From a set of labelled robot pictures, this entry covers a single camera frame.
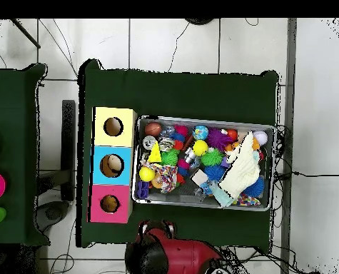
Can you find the yellow cheese wedge toy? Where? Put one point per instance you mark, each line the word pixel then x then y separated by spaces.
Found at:
pixel 155 155

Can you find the purple spiky monster toy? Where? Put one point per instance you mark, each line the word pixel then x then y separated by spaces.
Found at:
pixel 218 139

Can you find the white baseball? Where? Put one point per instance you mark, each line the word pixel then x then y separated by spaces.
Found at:
pixel 262 137

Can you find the cream waffle cloth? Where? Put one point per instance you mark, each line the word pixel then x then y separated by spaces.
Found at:
pixel 243 168

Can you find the globe print ball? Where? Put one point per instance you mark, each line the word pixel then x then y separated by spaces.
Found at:
pixel 200 132

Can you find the colourful dotted cloth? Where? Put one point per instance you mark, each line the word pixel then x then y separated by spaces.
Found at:
pixel 167 177

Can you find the green spiky ball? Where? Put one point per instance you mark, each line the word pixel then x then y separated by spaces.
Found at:
pixel 170 157

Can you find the black tripod leg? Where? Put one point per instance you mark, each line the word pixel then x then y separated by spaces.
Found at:
pixel 26 33

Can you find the black round base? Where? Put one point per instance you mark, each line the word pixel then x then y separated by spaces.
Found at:
pixel 199 21

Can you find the silver mesh bin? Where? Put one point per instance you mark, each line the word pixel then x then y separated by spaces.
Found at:
pixel 172 198

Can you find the yellow smiley ball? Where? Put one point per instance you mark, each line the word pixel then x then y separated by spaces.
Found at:
pixel 200 147

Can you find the light blue waffle cloth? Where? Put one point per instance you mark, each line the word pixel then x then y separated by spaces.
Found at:
pixel 222 197

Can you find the brown toy football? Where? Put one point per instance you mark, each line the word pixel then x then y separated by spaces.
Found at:
pixel 153 129

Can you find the wooden box with three holes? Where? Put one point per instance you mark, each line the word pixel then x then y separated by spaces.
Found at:
pixel 126 137

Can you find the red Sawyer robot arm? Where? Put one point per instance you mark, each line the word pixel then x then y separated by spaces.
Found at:
pixel 186 254

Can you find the dark green side tablecloth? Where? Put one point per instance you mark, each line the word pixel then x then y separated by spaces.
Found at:
pixel 12 114

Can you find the black upright panel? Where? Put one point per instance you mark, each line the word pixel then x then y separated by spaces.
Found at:
pixel 68 142

